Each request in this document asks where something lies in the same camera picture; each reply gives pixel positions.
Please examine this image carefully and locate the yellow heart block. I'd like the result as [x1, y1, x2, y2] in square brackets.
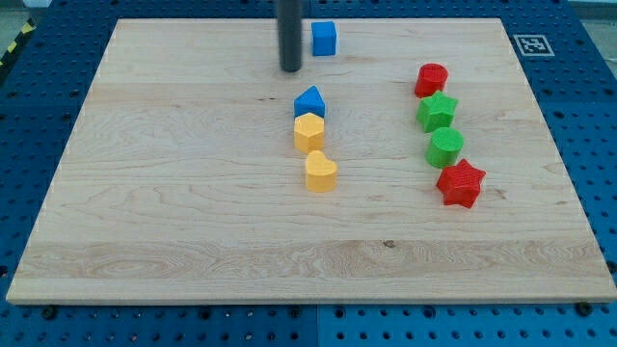
[305, 150, 338, 193]

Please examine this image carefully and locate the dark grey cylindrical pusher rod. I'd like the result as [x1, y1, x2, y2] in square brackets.
[276, 0, 302, 72]

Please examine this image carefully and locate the black yellow hazard tape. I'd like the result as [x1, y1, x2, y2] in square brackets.
[1, 17, 37, 69]

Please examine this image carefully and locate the blue triangle block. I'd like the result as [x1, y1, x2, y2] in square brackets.
[293, 86, 326, 118]

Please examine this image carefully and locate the blue cube block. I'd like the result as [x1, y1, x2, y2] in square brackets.
[311, 21, 337, 56]

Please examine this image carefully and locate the green star block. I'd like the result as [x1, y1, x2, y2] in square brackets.
[416, 91, 459, 133]

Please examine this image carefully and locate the red star block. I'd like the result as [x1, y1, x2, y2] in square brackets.
[436, 159, 486, 208]

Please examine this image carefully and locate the light wooden board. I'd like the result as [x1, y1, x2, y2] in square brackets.
[7, 18, 616, 306]

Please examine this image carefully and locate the red cylinder block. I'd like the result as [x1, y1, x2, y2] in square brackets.
[414, 63, 448, 97]

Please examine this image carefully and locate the yellow hexagon block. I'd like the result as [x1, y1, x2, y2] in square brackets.
[294, 113, 325, 154]

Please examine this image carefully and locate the green cylinder block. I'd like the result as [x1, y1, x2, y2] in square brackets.
[425, 127, 465, 169]

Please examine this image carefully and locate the white fiducial marker tag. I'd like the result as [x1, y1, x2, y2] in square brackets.
[513, 34, 554, 57]

